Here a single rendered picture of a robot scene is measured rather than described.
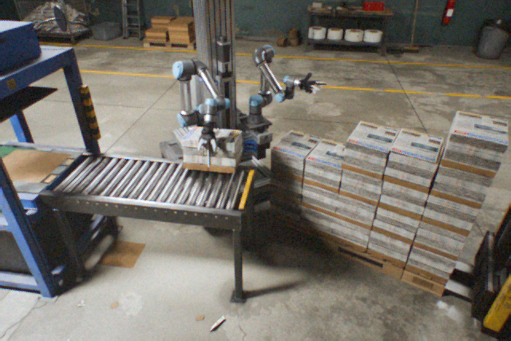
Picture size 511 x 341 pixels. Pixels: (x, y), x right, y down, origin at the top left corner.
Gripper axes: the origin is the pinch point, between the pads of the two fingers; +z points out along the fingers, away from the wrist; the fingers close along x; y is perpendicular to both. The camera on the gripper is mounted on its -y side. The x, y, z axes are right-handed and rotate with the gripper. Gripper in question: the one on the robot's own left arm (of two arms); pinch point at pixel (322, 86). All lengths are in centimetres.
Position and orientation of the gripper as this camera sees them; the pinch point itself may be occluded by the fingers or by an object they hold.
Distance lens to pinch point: 290.5
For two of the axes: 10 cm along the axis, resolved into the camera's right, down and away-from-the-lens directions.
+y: 0.6, 7.9, 6.1
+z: 8.2, 3.1, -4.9
